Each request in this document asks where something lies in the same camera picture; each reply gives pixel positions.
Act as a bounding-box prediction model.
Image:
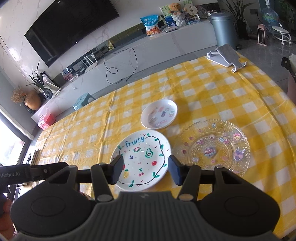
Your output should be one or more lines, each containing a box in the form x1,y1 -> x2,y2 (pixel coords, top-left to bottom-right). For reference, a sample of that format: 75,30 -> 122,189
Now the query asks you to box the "clear glass sticker plate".
172,119 -> 250,177

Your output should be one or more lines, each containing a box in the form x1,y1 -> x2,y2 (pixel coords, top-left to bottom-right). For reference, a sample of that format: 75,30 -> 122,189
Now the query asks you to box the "white Fruity painted plate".
111,130 -> 171,192

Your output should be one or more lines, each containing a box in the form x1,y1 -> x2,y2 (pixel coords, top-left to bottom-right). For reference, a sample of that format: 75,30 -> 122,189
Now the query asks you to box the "small white sticker plate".
140,99 -> 178,130

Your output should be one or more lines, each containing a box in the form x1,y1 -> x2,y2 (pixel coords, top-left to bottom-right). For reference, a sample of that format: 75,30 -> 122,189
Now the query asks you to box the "person left hand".
0,199 -> 15,240

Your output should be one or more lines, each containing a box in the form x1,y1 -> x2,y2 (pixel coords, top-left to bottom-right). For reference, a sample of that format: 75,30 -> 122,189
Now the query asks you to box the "small teal plastic stool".
73,92 -> 95,111

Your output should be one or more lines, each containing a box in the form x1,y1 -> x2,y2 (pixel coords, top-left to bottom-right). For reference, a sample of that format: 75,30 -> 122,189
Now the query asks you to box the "red pink box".
38,113 -> 56,130

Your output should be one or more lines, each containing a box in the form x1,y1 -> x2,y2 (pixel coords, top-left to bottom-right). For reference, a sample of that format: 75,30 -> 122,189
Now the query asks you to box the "copper round vase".
24,90 -> 42,110

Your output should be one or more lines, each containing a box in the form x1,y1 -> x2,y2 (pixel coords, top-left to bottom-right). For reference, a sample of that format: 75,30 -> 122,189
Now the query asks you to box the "yellow checkered tablecloth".
37,57 -> 295,237

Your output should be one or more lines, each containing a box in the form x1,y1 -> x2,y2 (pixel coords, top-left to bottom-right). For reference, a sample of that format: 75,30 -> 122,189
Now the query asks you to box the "white wifi router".
80,51 -> 98,73

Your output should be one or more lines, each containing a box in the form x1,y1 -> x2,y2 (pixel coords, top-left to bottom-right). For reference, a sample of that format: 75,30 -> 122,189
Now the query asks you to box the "green plant in glass vase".
28,62 -> 53,99

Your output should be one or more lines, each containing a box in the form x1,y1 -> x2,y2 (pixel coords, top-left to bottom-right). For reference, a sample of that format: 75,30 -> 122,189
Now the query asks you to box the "white phone stand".
207,44 -> 247,73

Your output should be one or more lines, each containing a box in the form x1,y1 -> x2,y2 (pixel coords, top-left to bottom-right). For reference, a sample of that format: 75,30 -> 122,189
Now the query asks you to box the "white TV cabinet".
32,20 -> 217,122

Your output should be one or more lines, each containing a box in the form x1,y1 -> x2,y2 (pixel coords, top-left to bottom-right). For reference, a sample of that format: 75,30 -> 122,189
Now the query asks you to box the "pink small heater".
257,24 -> 267,46

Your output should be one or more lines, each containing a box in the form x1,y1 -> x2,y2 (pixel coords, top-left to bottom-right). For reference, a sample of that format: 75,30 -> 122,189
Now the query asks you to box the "grey blue trash can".
210,12 -> 238,50

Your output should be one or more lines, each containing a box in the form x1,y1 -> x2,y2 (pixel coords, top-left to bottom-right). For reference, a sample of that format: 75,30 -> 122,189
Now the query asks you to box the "blue snack bag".
140,15 -> 160,36

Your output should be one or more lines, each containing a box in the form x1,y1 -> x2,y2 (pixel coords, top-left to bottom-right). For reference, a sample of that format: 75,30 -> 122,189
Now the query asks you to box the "white round stool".
271,26 -> 292,45

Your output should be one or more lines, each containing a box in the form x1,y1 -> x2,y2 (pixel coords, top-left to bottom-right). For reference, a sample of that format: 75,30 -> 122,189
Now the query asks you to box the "brown teddy bear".
169,3 -> 184,15

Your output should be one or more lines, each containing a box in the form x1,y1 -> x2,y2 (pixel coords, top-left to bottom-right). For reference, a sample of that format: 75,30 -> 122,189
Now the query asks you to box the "tall potted green plant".
222,0 -> 254,40

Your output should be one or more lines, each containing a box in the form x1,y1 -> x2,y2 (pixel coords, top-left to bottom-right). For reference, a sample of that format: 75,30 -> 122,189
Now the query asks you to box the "blue water jug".
261,0 -> 280,32

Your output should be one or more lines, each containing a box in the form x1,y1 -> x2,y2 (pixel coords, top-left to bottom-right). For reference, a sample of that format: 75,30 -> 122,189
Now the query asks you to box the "black hanging cable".
102,47 -> 139,85

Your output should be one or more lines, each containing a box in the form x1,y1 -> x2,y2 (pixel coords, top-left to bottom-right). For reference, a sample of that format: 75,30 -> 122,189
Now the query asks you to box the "black wall television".
25,0 -> 119,67

